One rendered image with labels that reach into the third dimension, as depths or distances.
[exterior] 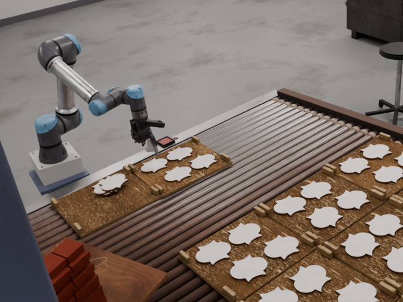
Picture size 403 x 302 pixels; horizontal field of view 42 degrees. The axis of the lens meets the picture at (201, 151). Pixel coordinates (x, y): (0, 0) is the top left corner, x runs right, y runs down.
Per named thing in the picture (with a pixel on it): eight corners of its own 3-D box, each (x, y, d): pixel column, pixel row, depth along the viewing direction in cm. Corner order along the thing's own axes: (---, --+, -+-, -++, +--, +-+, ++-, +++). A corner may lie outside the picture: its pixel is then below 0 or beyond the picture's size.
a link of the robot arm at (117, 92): (99, 91, 249) (117, 94, 243) (116, 83, 257) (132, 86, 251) (102, 107, 252) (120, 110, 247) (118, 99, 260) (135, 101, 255)
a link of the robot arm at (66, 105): (48, 130, 286) (42, 36, 255) (69, 120, 297) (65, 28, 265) (65, 139, 281) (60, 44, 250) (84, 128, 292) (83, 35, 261)
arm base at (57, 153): (36, 155, 287) (32, 139, 282) (63, 148, 292) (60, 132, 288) (42, 167, 275) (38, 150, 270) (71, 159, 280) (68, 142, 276)
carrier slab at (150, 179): (128, 170, 271) (127, 168, 270) (193, 141, 289) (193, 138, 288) (162, 198, 245) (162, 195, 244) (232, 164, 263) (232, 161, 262)
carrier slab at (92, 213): (51, 205, 252) (50, 202, 251) (126, 171, 271) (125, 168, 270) (81, 238, 226) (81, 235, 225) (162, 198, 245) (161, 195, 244)
